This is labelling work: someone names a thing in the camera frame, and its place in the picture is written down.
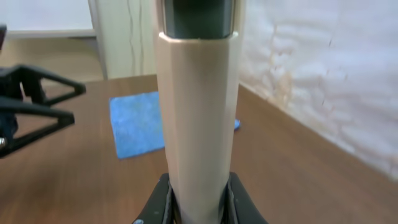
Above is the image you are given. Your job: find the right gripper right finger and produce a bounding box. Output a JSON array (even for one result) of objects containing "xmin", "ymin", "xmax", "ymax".
[{"xmin": 224, "ymin": 171, "xmax": 270, "ymax": 224}]

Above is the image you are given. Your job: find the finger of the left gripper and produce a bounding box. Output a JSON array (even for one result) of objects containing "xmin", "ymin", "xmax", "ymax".
[
  {"xmin": 0, "ymin": 95, "xmax": 76, "ymax": 159},
  {"xmin": 17, "ymin": 64, "xmax": 87, "ymax": 107}
]

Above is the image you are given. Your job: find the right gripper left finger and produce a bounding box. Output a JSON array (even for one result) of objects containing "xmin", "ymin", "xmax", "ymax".
[{"xmin": 131, "ymin": 172, "xmax": 175, "ymax": 224}]

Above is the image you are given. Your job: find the blue cloth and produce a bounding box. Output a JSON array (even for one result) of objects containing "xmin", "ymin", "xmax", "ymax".
[{"xmin": 108, "ymin": 90, "xmax": 242, "ymax": 161}]

